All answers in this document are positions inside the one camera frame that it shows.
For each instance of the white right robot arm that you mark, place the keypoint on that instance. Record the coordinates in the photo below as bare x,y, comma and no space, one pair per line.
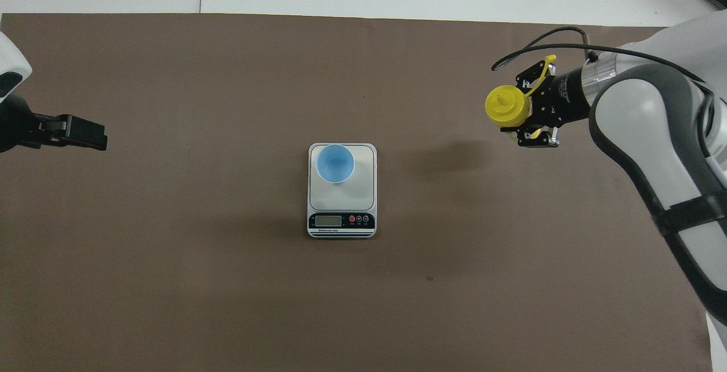
664,133

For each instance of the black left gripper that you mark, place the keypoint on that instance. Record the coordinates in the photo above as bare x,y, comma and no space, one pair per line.
14,125

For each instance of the brown paper table mat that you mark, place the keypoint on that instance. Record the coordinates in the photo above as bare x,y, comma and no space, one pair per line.
227,281

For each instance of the light blue plastic cup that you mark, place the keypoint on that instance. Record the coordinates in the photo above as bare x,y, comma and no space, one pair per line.
335,163

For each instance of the yellow squeeze bottle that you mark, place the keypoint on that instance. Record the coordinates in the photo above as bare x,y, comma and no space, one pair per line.
505,108

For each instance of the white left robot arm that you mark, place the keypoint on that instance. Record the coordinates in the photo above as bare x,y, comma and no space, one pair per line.
11,65

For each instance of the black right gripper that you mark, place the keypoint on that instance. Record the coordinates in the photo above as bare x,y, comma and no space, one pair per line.
562,99

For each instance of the silver digital kitchen scale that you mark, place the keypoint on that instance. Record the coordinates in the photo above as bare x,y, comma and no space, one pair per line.
341,207

